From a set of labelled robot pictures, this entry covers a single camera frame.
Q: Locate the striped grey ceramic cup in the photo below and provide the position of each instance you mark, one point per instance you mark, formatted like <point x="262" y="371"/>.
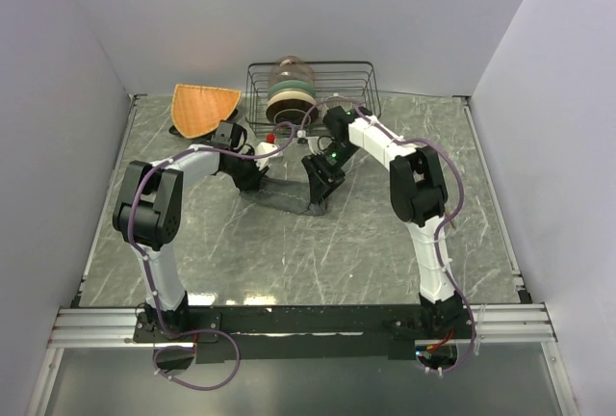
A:
<point x="337" y="100"/>

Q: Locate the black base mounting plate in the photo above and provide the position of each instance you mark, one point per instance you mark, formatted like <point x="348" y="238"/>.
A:
<point x="219" y="333"/>

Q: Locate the brown dark bowl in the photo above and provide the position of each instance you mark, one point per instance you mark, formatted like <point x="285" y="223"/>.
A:
<point x="291" y="110"/>

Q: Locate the black wire dish rack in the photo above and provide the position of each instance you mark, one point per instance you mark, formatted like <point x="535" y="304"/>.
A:
<point x="350" y="78"/>

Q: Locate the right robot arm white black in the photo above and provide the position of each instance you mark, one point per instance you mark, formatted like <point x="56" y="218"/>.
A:
<point x="418" y="195"/>

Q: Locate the grey cloth napkin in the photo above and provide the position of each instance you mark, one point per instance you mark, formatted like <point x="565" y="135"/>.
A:
<point x="287" y="196"/>

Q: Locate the green plate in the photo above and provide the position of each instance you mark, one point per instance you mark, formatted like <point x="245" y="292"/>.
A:
<point x="292" y="85"/>

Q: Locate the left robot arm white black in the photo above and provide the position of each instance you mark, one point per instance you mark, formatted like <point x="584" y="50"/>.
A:
<point x="148" y="213"/>

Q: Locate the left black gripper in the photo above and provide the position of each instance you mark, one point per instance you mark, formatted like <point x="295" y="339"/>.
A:
<point x="253" y="181"/>

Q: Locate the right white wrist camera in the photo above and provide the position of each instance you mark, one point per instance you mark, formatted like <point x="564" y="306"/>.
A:
<point x="311" y="142"/>

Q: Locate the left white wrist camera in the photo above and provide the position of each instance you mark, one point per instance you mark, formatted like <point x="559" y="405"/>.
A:
<point x="266" y="151"/>

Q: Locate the woven orange wicker tray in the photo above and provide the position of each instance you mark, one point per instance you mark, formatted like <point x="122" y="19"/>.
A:
<point x="198" y="110"/>

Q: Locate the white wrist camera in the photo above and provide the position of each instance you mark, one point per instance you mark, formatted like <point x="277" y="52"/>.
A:
<point x="311" y="142"/>
<point x="266" y="151"/>

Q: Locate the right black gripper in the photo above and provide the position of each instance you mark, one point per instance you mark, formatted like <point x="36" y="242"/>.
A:
<point x="323" y="183"/>

